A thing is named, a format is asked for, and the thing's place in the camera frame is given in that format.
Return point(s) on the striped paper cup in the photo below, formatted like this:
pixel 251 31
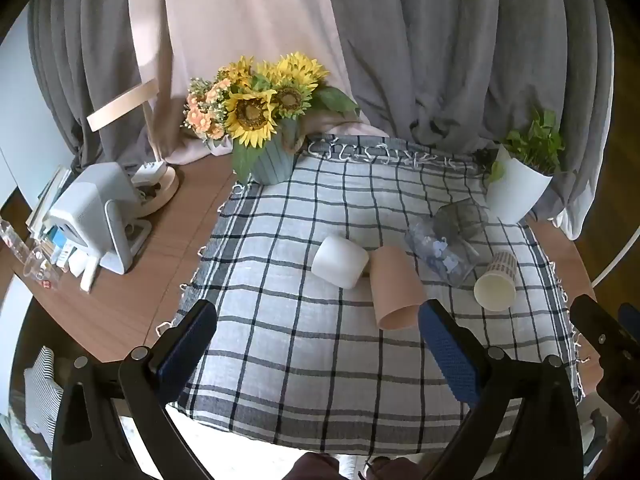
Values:
pixel 495 285

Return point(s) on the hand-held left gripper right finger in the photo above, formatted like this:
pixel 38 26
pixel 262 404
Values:
pixel 447 355

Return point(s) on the green leafy plant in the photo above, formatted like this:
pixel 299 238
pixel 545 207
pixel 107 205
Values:
pixel 537 145

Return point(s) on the wooden desk lamp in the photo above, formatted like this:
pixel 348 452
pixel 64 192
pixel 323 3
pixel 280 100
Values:
pixel 165 190

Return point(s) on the white power adapter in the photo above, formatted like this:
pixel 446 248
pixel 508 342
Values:
pixel 147 174

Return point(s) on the white cup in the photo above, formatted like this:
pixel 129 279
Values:
pixel 340 260

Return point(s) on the pink curtain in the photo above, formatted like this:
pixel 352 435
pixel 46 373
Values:
pixel 240 15

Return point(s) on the person's leg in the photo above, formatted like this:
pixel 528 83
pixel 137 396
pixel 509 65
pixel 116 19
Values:
pixel 312 467

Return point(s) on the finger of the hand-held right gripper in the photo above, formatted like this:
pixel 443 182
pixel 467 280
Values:
pixel 632 319
pixel 597 322

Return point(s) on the grey curtain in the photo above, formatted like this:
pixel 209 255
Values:
pixel 450 45
pixel 85 50

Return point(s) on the sunflower bouquet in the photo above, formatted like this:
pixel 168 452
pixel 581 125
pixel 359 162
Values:
pixel 252 110

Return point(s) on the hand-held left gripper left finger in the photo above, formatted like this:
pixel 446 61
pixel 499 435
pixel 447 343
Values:
pixel 192 340

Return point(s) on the teal ribbed vase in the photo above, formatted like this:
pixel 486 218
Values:
pixel 272 162

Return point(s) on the white desktop device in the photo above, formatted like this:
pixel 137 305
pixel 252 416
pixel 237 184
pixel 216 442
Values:
pixel 85 210

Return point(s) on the clear glass cup blue print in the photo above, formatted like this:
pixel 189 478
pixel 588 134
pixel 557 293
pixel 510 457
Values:
pixel 440 255

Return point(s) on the checked tablecloth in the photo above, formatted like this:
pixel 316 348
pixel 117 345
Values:
pixel 300 360

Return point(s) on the pink cup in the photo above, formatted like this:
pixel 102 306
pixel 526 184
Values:
pixel 395 290

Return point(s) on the striped star cushion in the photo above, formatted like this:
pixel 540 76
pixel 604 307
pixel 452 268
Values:
pixel 45 395

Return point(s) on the row of books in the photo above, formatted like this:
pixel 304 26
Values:
pixel 47 200

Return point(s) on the grey glass cup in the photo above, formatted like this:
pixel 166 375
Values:
pixel 462 217

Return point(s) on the white plant pot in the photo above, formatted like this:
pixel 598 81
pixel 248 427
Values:
pixel 515 190

